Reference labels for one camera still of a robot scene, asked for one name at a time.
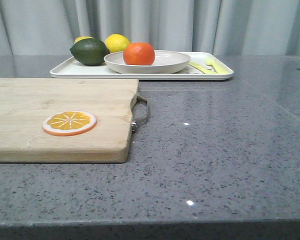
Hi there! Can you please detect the white round plate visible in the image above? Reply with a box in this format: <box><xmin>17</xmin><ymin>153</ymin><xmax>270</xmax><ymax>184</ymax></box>
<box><xmin>104</xmin><ymin>50</ymin><xmax>191</xmax><ymax>74</ymax></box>

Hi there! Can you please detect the orange fruit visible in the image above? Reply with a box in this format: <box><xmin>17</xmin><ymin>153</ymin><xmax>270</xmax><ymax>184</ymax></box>
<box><xmin>123</xmin><ymin>42</ymin><xmax>155</xmax><ymax>66</ymax></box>

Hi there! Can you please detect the white rectangular bear tray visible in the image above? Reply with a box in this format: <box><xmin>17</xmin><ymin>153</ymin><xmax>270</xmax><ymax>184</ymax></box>
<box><xmin>50</xmin><ymin>52</ymin><xmax>234</xmax><ymax>81</ymax></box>

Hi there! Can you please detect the yellow-green plastic knife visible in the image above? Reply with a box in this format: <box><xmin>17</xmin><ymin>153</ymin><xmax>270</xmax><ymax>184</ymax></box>
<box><xmin>188</xmin><ymin>61</ymin><xmax>217</xmax><ymax>75</ymax></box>

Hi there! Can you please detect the orange slice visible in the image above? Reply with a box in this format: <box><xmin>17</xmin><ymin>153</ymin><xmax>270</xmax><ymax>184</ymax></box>
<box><xmin>42</xmin><ymin>110</ymin><xmax>97</xmax><ymax>137</ymax></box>

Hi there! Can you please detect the yellow-green plastic fork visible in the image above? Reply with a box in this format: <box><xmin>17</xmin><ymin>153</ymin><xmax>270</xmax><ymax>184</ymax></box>
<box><xmin>205</xmin><ymin>57</ymin><xmax>228</xmax><ymax>74</ymax></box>

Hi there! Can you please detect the yellow lemon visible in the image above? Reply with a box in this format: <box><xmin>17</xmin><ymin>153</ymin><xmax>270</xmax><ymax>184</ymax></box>
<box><xmin>74</xmin><ymin>36</ymin><xmax>93</xmax><ymax>43</ymax></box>
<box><xmin>105</xmin><ymin>34</ymin><xmax>131</xmax><ymax>53</ymax></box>

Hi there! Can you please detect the green lime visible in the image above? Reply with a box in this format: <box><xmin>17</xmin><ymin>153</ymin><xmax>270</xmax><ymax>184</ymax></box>
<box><xmin>69</xmin><ymin>38</ymin><xmax>110</xmax><ymax>66</ymax></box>

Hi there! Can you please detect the wooden cutting board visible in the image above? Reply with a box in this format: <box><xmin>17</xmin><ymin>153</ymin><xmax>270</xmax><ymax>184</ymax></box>
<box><xmin>0</xmin><ymin>78</ymin><xmax>139</xmax><ymax>163</ymax></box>

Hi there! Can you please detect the grey curtain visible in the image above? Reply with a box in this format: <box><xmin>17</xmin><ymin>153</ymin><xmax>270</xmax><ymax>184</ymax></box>
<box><xmin>0</xmin><ymin>0</ymin><xmax>300</xmax><ymax>56</ymax></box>

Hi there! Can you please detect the metal cutting board handle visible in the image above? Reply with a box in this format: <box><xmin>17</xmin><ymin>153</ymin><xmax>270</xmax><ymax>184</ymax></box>
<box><xmin>130</xmin><ymin>95</ymin><xmax>150</xmax><ymax>133</ymax></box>

